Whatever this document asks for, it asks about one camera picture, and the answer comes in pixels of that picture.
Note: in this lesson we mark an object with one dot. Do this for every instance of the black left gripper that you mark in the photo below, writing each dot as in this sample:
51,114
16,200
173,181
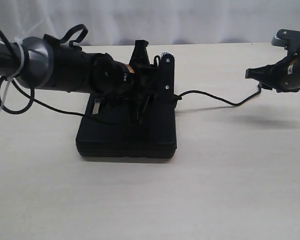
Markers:
143,96

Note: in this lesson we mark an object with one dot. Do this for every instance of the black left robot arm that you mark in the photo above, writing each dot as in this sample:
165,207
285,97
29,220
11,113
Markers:
48,64

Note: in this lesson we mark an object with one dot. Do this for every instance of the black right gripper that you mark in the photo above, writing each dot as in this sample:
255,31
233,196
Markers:
275,76

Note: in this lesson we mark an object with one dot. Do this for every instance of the black wrist camera mount plate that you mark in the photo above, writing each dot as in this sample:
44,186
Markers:
167,75

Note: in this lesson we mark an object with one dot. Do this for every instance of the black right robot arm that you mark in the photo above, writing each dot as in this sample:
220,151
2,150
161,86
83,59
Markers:
296,72

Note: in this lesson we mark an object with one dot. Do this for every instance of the white curtain backdrop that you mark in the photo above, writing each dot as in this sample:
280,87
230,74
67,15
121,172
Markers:
161,22

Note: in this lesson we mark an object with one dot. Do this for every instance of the black plastic carrying case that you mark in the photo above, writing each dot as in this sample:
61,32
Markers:
153,137

